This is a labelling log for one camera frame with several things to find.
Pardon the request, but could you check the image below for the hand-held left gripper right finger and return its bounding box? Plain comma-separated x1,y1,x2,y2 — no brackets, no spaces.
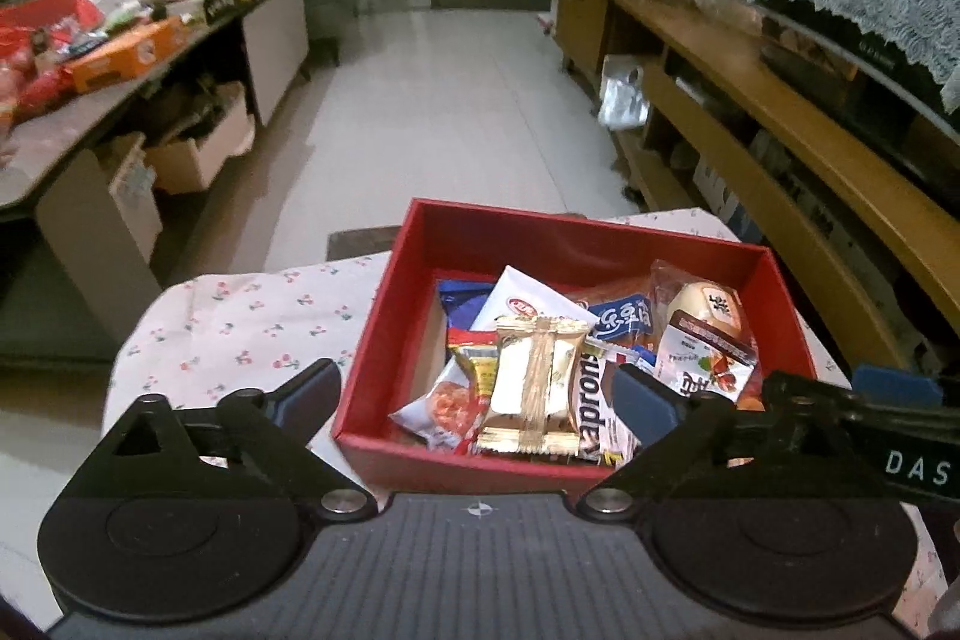
574,362,766,521

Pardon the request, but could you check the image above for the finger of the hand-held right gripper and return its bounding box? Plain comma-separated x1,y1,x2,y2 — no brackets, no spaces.
761,370,871,457
851,365,944,407

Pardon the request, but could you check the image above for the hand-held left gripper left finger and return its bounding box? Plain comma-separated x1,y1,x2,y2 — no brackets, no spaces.
111,357,376,521

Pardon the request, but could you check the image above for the white red fruit snack packet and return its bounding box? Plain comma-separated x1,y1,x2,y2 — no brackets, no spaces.
651,316,760,407

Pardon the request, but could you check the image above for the blue white lettered snack packet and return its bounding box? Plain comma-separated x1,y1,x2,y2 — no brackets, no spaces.
587,297,659,350

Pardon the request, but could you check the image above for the gold snack packet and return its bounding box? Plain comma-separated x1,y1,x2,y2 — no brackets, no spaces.
475,314,591,459

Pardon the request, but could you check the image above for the clear bun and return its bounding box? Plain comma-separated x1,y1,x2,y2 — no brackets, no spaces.
651,260,753,341

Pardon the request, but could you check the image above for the orange print snack packet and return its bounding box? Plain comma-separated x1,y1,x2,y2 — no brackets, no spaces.
388,356,492,455

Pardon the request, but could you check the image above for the white red logo snack packet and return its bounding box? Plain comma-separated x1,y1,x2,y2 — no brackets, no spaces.
469,265,601,337

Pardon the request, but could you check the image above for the red cardboard box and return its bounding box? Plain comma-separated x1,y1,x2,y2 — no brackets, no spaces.
330,197,818,498

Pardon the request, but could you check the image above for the cherry print tablecloth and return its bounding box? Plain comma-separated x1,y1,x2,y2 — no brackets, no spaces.
101,209,950,633

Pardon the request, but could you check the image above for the white storage box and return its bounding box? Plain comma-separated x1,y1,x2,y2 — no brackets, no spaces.
142,81,257,196

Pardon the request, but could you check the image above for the wooden television cabinet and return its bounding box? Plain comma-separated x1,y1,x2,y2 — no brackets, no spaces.
555,0,960,378

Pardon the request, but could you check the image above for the silver plastic bag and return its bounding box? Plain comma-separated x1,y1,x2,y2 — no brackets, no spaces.
598,53,650,133

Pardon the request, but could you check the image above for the black television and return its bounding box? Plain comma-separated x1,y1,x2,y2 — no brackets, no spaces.
742,0,960,199

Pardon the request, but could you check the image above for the long grey table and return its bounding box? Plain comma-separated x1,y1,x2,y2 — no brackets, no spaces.
0,0,312,341

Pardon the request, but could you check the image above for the orange flat box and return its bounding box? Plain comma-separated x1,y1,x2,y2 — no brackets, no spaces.
64,16,192,94

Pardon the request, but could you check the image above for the black labelled box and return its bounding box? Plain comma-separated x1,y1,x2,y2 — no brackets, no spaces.
201,0,260,25

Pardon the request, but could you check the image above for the pile of red packets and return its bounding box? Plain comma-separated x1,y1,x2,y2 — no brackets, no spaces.
0,44,76,131

